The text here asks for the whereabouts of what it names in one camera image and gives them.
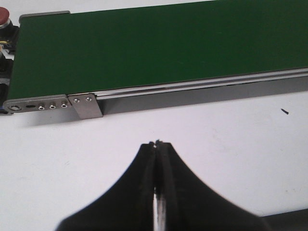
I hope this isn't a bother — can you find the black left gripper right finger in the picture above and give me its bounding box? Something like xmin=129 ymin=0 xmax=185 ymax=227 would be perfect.
xmin=155 ymin=141 xmax=271 ymax=231

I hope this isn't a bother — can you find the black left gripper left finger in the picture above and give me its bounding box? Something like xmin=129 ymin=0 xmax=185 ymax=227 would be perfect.
xmin=57 ymin=142 xmax=156 ymax=231

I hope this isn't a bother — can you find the green conveyor belt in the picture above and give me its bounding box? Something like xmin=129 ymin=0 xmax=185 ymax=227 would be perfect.
xmin=7 ymin=0 xmax=308 ymax=101

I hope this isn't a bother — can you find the red mushroom push button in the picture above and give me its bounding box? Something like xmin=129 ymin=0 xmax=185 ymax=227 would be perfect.
xmin=0 ymin=7 xmax=13 ymax=30

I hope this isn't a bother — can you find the aluminium conveyor frame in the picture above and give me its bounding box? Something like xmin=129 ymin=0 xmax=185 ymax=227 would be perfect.
xmin=2 ymin=10 xmax=308 ymax=120

